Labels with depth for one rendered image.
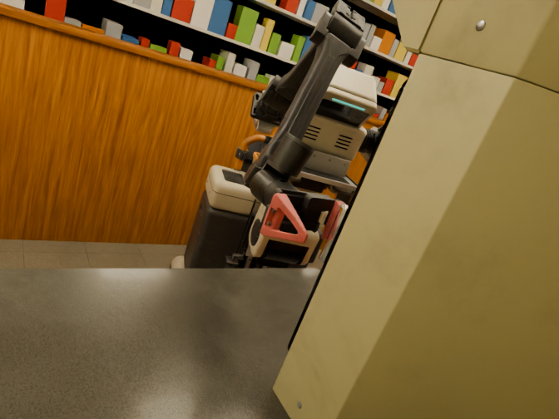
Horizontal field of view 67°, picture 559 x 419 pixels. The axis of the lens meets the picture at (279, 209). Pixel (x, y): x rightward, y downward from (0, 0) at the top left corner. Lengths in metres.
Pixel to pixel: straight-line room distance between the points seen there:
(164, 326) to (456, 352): 0.41
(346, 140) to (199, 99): 1.22
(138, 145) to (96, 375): 1.99
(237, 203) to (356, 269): 1.30
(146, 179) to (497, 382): 2.29
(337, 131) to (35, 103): 1.49
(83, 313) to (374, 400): 0.41
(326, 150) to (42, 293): 1.05
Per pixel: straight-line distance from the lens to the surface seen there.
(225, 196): 1.74
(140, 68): 2.38
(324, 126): 1.45
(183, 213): 2.76
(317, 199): 0.65
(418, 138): 0.45
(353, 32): 0.98
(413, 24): 0.50
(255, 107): 1.41
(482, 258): 0.45
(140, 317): 0.69
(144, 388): 0.59
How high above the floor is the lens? 1.37
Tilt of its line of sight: 20 degrees down
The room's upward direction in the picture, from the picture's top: 21 degrees clockwise
